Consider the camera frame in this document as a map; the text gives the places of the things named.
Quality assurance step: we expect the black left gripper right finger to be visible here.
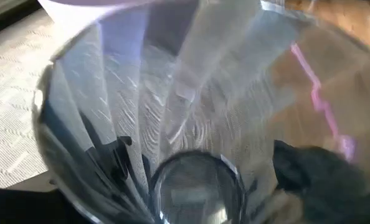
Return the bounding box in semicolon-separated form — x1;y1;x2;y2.
272;139;370;224

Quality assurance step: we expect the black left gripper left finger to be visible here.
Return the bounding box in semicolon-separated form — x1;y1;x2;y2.
0;187;89;224

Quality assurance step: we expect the faceted clear glass tumbler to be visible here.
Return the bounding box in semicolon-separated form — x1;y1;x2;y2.
32;0;370;224

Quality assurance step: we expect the white woven placemat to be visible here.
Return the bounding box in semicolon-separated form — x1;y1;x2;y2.
0;7;70;189

